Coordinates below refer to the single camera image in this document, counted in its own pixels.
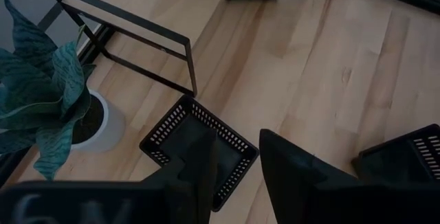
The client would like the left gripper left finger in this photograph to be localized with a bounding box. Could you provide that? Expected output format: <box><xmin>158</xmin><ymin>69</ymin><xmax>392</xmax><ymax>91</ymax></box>
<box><xmin>142</xmin><ymin>128</ymin><xmax>219</xmax><ymax>224</ymax></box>

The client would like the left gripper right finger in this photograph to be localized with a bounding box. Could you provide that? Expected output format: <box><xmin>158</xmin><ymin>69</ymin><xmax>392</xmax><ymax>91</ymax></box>
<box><xmin>258</xmin><ymin>128</ymin><xmax>362</xmax><ymax>224</ymax></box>

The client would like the green leafy plant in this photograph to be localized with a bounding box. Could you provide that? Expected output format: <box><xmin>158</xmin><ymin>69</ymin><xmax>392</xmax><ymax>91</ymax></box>
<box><xmin>0</xmin><ymin>0</ymin><xmax>98</xmax><ymax>182</ymax></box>

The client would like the wooden shelf black metal frame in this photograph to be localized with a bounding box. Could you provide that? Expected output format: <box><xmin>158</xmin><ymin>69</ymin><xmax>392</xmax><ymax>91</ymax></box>
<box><xmin>42</xmin><ymin>0</ymin><xmax>242</xmax><ymax>98</ymax></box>

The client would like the white plant pot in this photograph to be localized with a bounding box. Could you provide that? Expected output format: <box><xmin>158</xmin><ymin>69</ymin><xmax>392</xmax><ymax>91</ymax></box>
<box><xmin>70</xmin><ymin>89</ymin><xmax>127</xmax><ymax>154</ymax></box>

